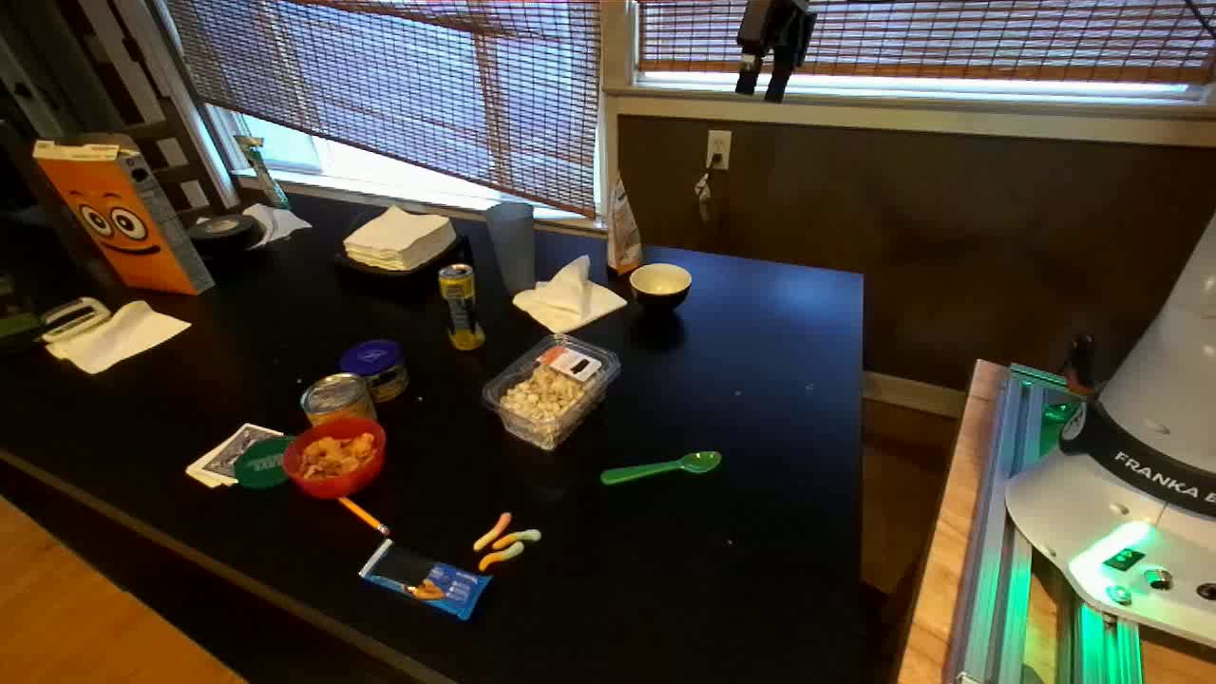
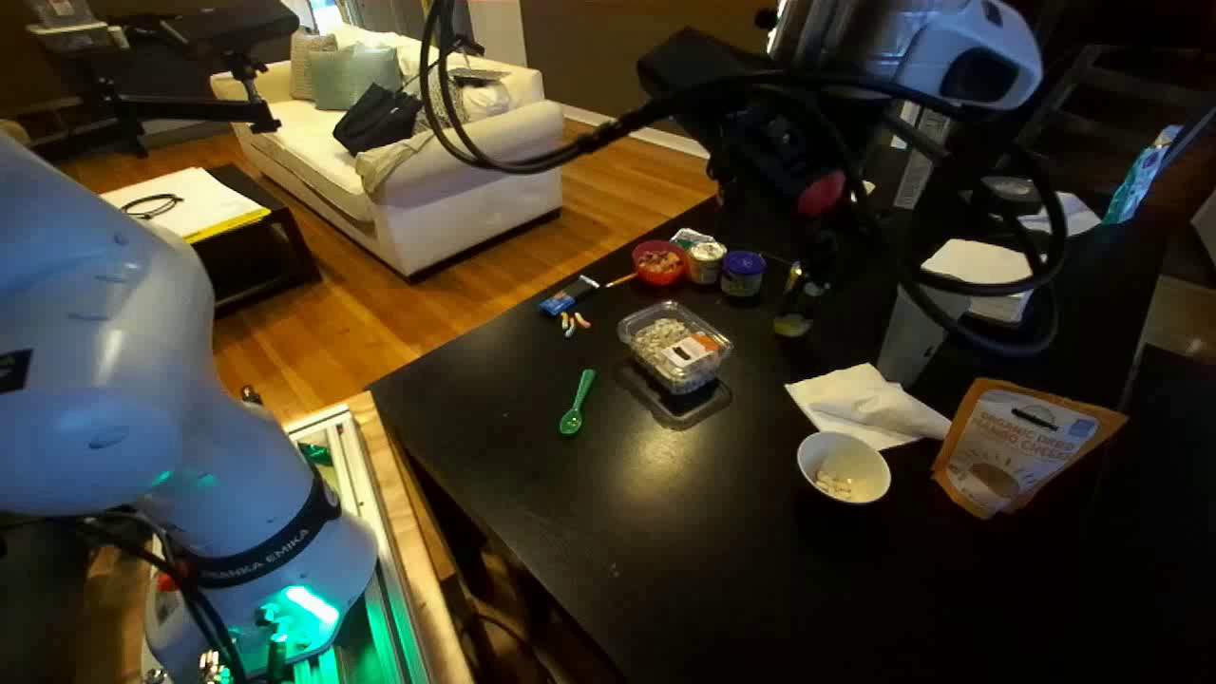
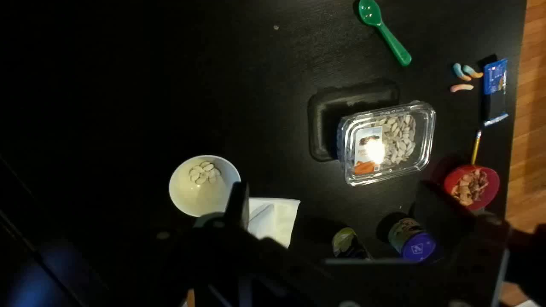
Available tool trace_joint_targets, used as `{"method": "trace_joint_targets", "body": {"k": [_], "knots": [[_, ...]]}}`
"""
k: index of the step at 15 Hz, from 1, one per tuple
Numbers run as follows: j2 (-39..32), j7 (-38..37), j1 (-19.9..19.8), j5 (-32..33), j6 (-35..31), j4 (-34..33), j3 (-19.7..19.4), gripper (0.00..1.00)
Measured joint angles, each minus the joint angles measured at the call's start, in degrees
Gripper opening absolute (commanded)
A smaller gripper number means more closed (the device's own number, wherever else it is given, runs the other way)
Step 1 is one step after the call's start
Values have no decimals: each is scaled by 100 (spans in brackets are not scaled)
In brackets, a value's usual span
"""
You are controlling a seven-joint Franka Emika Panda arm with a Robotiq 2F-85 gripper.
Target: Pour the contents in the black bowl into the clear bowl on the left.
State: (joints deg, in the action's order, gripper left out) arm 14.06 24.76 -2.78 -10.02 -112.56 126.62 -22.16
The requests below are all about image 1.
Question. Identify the flat white paper napkin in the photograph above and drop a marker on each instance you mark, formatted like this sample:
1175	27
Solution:
123	336

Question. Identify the white wall outlet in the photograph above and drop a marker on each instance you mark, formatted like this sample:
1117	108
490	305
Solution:
719	150

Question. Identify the white printed card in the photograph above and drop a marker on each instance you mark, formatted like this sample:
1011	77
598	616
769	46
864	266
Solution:
216	462

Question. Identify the black round dish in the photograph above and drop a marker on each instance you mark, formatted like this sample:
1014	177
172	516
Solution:
222	230

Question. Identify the black bowl with white inside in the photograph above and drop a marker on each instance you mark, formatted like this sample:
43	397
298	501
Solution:
659	298

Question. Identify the orange stick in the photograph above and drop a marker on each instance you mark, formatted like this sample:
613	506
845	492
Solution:
362	513

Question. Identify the green spray bottle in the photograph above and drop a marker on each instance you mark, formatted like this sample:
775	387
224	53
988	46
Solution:
260	172

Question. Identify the white foam takeout box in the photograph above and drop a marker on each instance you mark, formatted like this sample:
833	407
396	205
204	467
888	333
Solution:
399	238

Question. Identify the crumpled white tissue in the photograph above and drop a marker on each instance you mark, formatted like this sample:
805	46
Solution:
566	301

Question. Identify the yellow orange gummy worm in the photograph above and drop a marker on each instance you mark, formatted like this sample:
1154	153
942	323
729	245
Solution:
499	557

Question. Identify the silver tin can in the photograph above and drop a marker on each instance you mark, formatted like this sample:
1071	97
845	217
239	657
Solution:
337	397

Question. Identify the clear plastic cup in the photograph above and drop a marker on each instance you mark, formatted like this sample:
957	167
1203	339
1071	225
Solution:
512	249

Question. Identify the green round lid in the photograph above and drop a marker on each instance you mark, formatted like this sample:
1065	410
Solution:
260	463

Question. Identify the small yellow bottle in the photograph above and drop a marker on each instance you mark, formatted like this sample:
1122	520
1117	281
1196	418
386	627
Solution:
460	305

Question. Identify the clear red-tinted bowl with snacks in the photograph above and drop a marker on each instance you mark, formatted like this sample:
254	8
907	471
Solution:
337	457

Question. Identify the wide bamboo window blind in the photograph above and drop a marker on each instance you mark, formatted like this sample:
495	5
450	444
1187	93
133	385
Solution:
403	89

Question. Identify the clear plastic food container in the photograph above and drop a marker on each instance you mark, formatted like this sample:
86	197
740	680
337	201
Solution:
552	397

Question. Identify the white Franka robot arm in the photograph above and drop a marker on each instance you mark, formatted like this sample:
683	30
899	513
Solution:
1142	431

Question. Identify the green plastic spoon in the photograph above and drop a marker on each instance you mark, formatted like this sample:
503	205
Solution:
659	467

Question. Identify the green white gummy worm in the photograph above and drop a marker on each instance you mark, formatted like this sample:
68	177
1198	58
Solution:
517	538

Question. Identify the blue printed card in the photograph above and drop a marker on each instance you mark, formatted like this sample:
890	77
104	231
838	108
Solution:
423	578

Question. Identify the orange cereal box with face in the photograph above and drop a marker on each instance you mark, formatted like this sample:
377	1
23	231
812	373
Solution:
119	225

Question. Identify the rumpled white napkin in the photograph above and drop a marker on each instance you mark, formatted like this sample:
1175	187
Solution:
273	222

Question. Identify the small white device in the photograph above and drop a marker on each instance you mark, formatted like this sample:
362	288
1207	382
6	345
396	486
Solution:
72	311

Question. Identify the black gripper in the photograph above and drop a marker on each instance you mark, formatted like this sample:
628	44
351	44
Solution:
775	21

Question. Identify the jar with blue lid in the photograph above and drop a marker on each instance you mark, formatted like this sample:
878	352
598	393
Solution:
374	361

